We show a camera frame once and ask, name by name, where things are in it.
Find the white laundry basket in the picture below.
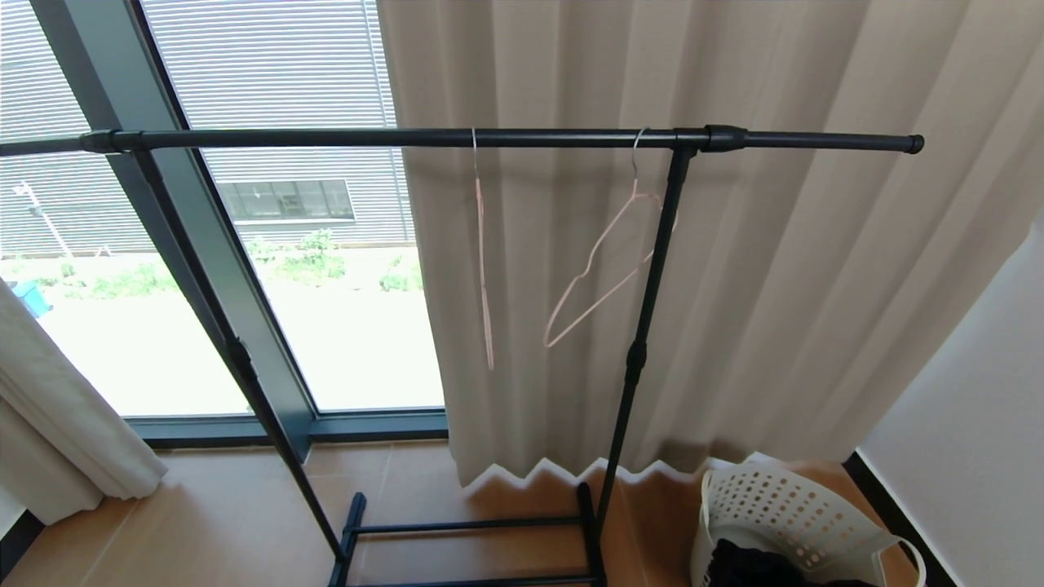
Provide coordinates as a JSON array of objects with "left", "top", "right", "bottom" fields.
[{"left": 690, "top": 461, "right": 928, "bottom": 587}]

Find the black clothes rack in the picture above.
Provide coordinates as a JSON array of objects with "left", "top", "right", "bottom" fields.
[{"left": 0, "top": 125, "right": 925, "bottom": 587}]

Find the white curtain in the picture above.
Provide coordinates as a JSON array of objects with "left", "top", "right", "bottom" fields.
[{"left": 0, "top": 277, "right": 169, "bottom": 526}]

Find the window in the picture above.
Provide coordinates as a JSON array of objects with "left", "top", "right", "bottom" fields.
[{"left": 0, "top": 0, "right": 449, "bottom": 462}]

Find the heap of clothes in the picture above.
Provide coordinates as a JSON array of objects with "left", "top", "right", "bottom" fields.
[{"left": 706, "top": 538, "right": 878, "bottom": 587}]

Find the pink clothes hanger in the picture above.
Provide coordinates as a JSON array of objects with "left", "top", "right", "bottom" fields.
[
  {"left": 471, "top": 128, "right": 497, "bottom": 373},
  {"left": 542, "top": 128, "right": 679, "bottom": 351}
]

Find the beige curtain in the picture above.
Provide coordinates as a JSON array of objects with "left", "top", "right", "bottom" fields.
[{"left": 377, "top": 0, "right": 1044, "bottom": 488}]

